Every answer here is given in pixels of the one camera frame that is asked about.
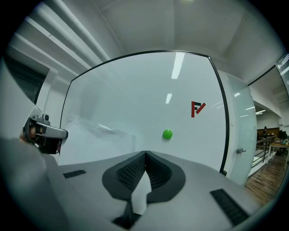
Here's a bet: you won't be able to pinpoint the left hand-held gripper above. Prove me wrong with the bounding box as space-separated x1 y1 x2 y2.
22 113 69 155

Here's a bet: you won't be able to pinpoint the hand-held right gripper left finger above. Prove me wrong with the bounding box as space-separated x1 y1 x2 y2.
57 150 147 231

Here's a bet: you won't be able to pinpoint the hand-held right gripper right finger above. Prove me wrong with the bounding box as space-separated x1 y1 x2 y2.
128 150 261 231

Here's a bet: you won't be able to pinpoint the black-framed whiteboard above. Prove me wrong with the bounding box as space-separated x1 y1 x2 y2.
59 50 230 175

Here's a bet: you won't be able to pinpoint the person's left forearm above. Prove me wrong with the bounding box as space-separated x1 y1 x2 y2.
0 136 68 231

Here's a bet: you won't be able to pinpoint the person's left hand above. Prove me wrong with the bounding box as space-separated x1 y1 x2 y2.
19 125 43 143

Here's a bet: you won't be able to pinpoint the black metal railing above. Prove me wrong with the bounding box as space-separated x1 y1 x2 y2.
251 134 277 169

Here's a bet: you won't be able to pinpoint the frosted glass door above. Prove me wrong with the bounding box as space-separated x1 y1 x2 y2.
222 71 258 186

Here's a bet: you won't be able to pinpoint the red and black logo sticker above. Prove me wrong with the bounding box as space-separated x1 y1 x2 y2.
191 101 206 118

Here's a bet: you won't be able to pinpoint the white ceiling pipes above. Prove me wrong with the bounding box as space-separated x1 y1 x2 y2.
13 0 111 75

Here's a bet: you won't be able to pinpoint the wooden table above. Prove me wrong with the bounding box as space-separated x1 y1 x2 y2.
269 141 289 165

